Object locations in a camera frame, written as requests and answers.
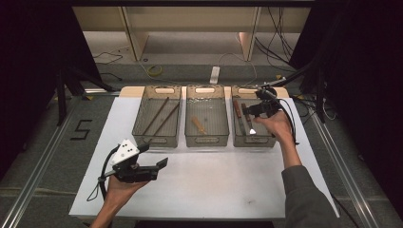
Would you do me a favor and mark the aluminium floor rail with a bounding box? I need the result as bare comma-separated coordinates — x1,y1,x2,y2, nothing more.
308,110,382,228
0,94,84,228

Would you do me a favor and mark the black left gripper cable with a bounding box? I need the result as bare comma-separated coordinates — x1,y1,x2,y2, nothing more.
86,146,120,202

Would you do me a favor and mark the bundle of black cables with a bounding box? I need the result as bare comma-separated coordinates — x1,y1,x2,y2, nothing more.
254,6,298,73

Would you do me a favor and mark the wooden-handled table knife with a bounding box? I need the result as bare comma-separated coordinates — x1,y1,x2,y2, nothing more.
233,100,247,136

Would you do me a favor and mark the person's right hand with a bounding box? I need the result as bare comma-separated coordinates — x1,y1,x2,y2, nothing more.
253,110,295,143

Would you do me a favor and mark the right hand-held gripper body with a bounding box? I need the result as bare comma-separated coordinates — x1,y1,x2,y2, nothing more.
252,87,283,119

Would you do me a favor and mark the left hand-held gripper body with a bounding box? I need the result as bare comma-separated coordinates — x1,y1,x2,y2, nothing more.
108,139,160,184

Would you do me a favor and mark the person's left hand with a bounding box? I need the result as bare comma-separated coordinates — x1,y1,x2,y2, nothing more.
104,176,149,209

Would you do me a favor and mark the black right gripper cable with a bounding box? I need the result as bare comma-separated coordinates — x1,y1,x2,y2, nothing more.
278,97,300,146

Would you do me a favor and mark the white cable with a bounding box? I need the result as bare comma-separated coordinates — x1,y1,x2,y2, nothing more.
218,51,259,87

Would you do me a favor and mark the clear spoon with beige handle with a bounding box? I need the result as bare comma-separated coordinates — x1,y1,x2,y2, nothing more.
191,116,209,136

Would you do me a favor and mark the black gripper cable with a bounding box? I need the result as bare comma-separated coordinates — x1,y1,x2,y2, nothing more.
278,97,300,146
86,146,120,202

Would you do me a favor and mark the brown wooden chopstick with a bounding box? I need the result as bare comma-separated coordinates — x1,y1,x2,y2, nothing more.
147,104,181,143
142,96,170,136

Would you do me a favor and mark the smoky clear plastic bin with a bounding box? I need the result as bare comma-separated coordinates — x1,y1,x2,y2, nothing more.
183,85,231,148
231,85,278,148
131,85,182,148

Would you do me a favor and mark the yellow cable coil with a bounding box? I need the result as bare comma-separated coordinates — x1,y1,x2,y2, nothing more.
146,64,163,77

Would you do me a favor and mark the white power strip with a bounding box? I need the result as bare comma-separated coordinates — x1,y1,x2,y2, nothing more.
209,65,221,86

